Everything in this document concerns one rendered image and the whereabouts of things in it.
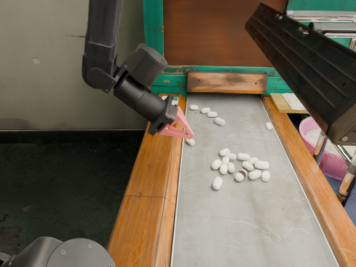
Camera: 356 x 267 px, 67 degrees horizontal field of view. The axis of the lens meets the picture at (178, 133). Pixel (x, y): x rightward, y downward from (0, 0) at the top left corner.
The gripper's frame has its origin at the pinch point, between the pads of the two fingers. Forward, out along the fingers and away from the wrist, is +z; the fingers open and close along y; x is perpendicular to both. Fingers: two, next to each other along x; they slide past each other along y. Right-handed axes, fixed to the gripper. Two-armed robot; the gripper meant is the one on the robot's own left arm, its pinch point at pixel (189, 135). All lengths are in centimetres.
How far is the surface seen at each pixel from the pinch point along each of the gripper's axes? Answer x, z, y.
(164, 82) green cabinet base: 11.4, -4.9, 47.4
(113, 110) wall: 83, -8, 124
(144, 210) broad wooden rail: 12.6, -1.0, -15.3
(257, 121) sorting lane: -5.5, 25.6, 29.2
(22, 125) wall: 139, -55, 118
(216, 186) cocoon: 3.6, 11.6, -6.2
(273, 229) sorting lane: -2.4, 21.0, -16.6
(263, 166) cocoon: -4.4, 21.5, 2.2
